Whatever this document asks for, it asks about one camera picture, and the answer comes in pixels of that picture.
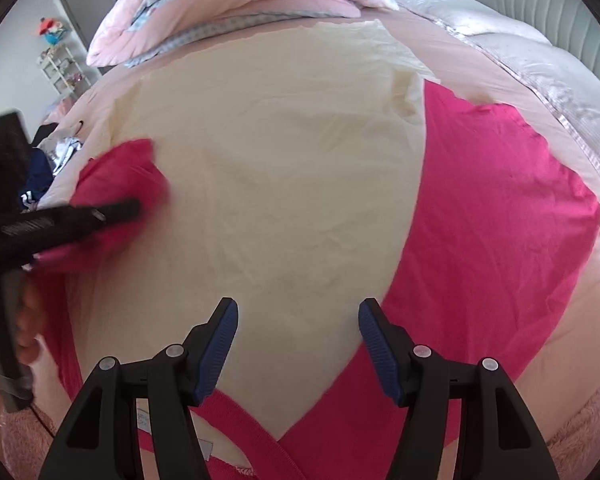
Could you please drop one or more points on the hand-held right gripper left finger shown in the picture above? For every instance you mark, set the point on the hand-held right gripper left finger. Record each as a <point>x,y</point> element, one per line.
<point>215,355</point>

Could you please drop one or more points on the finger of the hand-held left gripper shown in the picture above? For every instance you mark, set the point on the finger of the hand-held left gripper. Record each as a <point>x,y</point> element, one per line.
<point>115,210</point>

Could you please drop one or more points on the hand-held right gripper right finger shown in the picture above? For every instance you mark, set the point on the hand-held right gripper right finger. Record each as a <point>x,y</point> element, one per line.
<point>380,355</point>

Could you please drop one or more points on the pink and cream shirt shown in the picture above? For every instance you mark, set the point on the pink and cream shirt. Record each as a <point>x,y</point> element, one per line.
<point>280,160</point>

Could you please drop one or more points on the navy striped clothes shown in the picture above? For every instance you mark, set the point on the navy striped clothes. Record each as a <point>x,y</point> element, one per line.
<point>37,175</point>

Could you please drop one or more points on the person's left hand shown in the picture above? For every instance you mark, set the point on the person's left hand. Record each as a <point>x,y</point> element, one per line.
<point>30,320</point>

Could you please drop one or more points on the light printed cloth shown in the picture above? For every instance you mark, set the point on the light printed cloth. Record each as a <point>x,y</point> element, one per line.
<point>67,152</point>

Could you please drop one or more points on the white shelf rack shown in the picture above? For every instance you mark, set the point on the white shelf rack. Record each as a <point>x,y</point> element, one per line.
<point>60,67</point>

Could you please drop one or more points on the red and blue plush toy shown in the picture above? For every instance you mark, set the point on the red and blue plush toy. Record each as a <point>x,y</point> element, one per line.
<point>50,30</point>

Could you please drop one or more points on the pink fluffy robe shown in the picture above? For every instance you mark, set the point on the pink fluffy robe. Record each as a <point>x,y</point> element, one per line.
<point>585,435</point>

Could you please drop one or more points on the folded pink checked duvet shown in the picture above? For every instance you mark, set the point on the folded pink checked duvet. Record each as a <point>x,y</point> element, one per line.
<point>230,5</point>

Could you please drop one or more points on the pink bed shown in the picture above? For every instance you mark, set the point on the pink bed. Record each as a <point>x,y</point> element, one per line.
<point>480,70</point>

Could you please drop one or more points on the long pale pink pillow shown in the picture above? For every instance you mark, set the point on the long pale pink pillow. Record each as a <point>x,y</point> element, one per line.
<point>555,75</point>

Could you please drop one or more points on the small pale pink pillow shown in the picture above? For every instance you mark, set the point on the small pale pink pillow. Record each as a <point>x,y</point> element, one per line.
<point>455,5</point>

